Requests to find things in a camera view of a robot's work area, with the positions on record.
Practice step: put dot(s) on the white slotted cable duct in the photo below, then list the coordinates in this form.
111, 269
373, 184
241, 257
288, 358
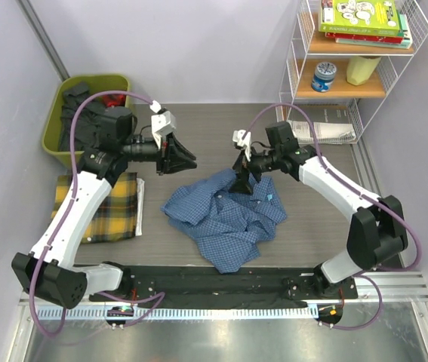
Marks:
122, 312

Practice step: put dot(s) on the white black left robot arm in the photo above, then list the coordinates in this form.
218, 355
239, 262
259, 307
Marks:
48, 271

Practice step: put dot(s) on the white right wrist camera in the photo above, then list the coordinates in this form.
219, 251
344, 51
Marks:
242, 140

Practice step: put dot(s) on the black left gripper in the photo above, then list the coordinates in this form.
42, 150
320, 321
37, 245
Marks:
167, 161

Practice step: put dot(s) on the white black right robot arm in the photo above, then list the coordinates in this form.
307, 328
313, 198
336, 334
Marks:
375, 232

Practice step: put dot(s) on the dark grey shirt in bin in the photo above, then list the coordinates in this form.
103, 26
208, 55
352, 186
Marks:
88, 124

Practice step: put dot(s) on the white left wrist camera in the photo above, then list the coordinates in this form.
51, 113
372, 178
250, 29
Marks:
163, 123

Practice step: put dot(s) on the blue white round tin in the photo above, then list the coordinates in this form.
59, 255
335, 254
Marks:
323, 76

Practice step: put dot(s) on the pale yellow faceted vase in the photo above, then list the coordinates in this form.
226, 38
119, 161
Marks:
360, 69

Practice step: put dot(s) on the aluminium extrusion rail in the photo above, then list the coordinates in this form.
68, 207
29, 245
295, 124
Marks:
394, 286

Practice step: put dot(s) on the red book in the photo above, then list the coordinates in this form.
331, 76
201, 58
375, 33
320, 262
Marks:
364, 37

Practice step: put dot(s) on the white wire shelf rack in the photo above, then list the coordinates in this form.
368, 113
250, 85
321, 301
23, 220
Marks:
342, 63

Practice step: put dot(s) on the folded yellow plaid shirt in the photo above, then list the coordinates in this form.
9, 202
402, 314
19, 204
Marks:
120, 215

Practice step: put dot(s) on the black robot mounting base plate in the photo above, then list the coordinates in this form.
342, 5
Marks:
141, 281

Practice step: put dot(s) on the white folded paper booklet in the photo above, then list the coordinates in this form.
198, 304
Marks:
326, 133

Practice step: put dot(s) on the red black garment in bin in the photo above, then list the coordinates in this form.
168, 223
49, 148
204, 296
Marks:
113, 100

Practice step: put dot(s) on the olive green plastic bin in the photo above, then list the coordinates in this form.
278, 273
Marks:
53, 126

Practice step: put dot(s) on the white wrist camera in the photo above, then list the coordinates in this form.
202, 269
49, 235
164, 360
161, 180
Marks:
242, 140
163, 123

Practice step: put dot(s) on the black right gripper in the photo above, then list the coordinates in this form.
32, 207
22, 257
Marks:
243, 167

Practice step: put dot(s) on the blue checked long sleeve shirt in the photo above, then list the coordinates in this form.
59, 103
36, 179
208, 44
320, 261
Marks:
226, 227

